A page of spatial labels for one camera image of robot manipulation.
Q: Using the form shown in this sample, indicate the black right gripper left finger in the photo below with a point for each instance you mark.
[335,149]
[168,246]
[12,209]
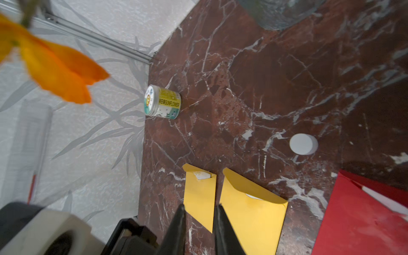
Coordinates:
[175,237]

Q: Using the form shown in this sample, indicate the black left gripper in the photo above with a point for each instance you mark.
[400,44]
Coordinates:
[128,238]

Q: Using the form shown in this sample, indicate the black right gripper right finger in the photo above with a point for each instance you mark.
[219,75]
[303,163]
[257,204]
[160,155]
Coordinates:
[226,241]

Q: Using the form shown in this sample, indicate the white glue stick cap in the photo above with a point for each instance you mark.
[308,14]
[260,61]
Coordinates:
[303,144]

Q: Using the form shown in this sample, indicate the red envelope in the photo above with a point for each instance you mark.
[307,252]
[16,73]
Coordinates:
[363,217]

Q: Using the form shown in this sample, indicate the large yellow envelope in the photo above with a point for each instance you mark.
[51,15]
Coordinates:
[256,214]

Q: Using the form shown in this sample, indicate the small yellow envelope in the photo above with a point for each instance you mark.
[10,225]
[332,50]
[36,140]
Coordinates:
[200,195]

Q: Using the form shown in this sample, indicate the round sunflower label jar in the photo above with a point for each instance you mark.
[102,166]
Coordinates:
[161,102]

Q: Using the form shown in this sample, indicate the artificial flower bouquet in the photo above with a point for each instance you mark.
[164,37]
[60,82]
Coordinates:
[61,70]

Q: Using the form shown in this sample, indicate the blue textured glass vase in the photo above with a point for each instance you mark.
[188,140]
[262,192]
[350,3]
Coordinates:
[279,14]

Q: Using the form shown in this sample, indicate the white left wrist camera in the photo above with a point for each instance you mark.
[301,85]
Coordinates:
[48,233]

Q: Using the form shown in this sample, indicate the clear acrylic wall shelf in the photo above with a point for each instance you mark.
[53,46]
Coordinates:
[27,153]

